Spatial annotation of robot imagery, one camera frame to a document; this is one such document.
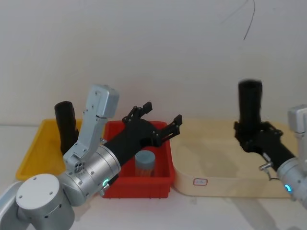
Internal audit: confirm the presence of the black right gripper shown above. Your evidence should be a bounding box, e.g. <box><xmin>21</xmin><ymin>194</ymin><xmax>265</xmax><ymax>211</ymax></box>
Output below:
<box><xmin>233</xmin><ymin>121</ymin><xmax>296</xmax><ymax>172</ymax></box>

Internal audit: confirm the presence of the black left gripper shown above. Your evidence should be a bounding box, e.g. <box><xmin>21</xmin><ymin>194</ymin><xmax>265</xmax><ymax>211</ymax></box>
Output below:
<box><xmin>105</xmin><ymin>101</ymin><xmax>183</xmax><ymax>169</ymax></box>

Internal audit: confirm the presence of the black cylinder tube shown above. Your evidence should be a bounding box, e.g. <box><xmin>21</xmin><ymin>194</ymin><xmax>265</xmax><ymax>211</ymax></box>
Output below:
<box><xmin>237</xmin><ymin>79</ymin><xmax>264</xmax><ymax>135</ymax></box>
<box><xmin>54</xmin><ymin>101</ymin><xmax>80</xmax><ymax>156</ymax></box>

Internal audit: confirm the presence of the clear jar with grey lid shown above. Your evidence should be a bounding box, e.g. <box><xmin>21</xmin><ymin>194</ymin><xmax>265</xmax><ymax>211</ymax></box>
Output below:
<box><xmin>134</xmin><ymin>150</ymin><xmax>157</xmax><ymax>178</ymax></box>

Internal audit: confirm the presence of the cream plastic bin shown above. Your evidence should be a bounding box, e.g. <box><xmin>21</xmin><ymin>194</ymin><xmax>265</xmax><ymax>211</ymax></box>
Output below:
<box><xmin>171</xmin><ymin>118</ymin><xmax>301</xmax><ymax>198</ymax></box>

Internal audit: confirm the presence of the red plastic bin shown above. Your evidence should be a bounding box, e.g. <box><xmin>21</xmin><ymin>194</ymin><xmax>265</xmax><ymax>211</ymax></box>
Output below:
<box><xmin>101</xmin><ymin>120</ymin><xmax>176</xmax><ymax>199</ymax></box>

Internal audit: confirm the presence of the white label with red border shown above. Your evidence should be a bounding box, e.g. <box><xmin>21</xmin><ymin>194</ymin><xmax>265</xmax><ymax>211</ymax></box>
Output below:
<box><xmin>192</xmin><ymin>177</ymin><xmax>209</xmax><ymax>187</ymax></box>

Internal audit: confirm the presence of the yellow plastic bin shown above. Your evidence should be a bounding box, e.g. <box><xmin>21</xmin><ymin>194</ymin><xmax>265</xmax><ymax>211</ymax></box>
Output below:
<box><xmin>15</xmin><ymin>118</ymin><xmax>85</xmax><ymax>181</ymax></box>

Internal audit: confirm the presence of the thin cable with silver plug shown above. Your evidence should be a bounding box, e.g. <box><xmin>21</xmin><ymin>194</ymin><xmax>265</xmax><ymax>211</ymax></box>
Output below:
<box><xmin>100</xmin><ymin>176</ymin><xmax>119</xmax><ymax>196</ymax></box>
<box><xmin>259</xmin><ymin>153</ymin><xmax>279</xmax><ymax>182</ymax></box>

